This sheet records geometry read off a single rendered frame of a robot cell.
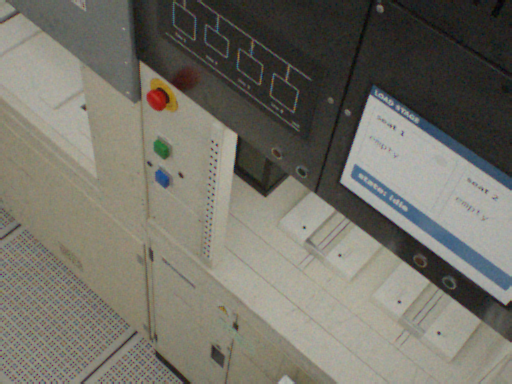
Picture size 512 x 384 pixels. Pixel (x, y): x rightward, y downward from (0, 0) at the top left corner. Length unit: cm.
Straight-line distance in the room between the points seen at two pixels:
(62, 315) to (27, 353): 16
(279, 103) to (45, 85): 105
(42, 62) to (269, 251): 82
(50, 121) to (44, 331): 88
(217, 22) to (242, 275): 74
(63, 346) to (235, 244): 101
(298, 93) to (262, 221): 75
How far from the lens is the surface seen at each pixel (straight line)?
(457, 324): 166
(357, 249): 168
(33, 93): 199
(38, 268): 267
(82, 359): 251
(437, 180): 94
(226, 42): 106
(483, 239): 97
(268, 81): 104
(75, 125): 191
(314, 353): 159
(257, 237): 169
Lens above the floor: 233
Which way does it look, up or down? 56 degrees down
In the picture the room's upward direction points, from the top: 10 degrees clockwise
